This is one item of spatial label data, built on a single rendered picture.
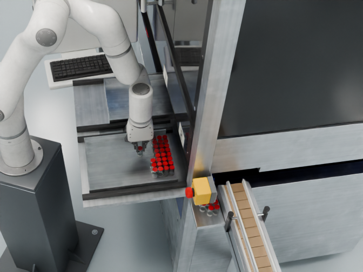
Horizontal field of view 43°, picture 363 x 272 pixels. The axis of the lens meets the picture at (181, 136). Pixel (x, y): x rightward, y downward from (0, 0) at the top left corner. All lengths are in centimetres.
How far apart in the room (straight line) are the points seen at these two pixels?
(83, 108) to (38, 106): 130
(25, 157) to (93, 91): 47
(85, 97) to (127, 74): 64
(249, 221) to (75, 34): 130
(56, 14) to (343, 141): 110
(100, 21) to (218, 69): 37
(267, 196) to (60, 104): 186
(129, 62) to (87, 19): 20
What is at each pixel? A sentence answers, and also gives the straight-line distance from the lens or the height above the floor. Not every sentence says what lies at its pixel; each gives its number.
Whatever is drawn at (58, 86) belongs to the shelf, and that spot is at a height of 80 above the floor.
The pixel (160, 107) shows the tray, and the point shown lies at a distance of 209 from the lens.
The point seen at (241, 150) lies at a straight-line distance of 165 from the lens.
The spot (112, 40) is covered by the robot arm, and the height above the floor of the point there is 150.
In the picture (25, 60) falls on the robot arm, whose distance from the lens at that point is 153.
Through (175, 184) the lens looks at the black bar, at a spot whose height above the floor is 90.
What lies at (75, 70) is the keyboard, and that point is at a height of 83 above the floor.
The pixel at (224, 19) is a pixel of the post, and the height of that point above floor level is 170.
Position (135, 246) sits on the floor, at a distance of 268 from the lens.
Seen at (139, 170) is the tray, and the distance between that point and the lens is 187.
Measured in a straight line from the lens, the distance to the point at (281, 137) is 166.
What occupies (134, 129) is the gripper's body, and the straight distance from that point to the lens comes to 175.
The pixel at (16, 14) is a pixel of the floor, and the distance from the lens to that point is 423.
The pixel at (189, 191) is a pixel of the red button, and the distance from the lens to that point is 166.
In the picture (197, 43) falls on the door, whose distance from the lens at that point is 148.
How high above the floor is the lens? 239
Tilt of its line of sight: 49 degrees down
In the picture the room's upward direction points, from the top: 7 degrees clockwise
